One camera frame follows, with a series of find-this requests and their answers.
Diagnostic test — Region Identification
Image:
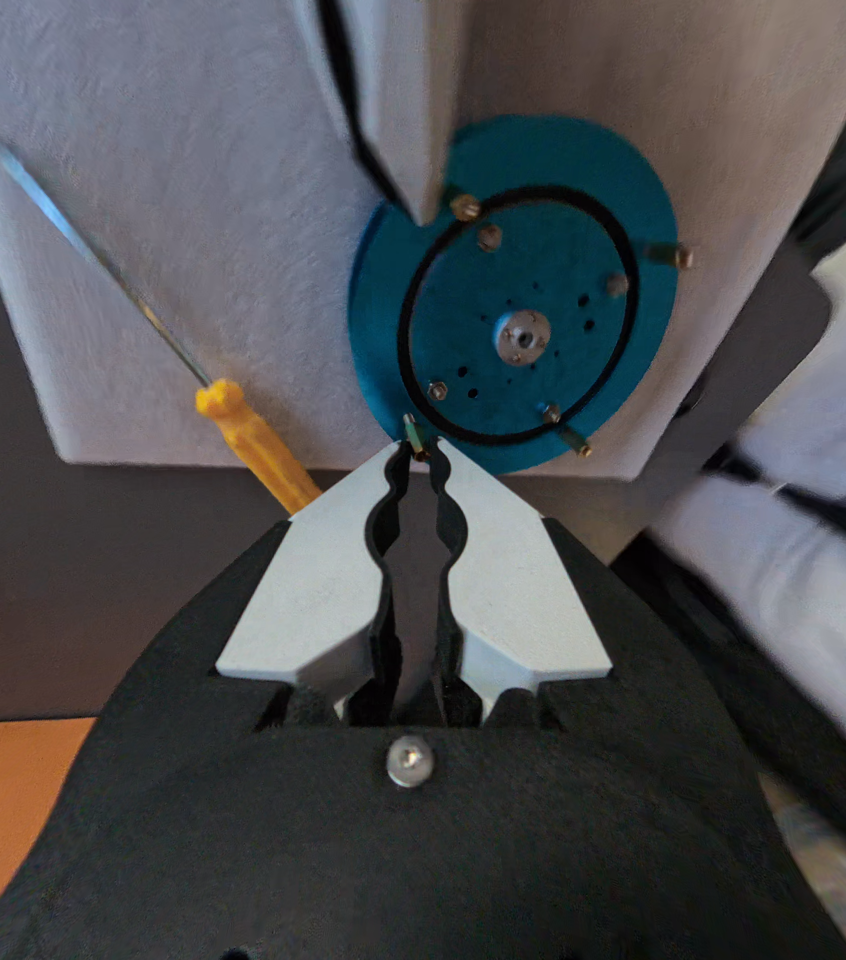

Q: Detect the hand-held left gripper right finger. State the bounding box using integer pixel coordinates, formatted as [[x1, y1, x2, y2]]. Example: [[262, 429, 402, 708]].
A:
[[430, 437, 613, 727]]

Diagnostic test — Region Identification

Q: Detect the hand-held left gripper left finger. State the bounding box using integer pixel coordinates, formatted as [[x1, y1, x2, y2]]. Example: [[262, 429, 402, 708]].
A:
[[216, 441, 403, 727]]

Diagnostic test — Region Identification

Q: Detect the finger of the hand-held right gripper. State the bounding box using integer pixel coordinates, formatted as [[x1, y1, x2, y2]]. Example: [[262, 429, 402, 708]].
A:
[[336, 0, 463, 227], [291, 0, 406, 206]]

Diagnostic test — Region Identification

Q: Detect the blue round metal turntable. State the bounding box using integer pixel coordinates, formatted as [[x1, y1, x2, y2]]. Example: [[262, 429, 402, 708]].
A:
[[348, 114, 680, 475]]

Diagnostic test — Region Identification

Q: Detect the dark grey desk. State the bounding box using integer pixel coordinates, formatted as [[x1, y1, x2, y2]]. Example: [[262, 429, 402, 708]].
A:
[[0, 127, 836, 721]]

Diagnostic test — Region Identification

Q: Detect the white foam sheet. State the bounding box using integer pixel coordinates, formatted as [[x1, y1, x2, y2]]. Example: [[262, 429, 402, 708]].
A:
[[0, 0, 846, 481]]

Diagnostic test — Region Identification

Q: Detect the orange cardboard box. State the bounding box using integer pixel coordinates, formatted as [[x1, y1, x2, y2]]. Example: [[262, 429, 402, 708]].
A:
[[0, 716, 97, 920]]

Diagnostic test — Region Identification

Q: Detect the yellow handled screwdriver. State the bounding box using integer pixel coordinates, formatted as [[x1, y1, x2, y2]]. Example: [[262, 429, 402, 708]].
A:
[[0, 142, 322, 515]]

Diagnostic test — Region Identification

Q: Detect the black strap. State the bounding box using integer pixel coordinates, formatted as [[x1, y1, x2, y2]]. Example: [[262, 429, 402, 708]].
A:
[[708, 442, 846, 549]]

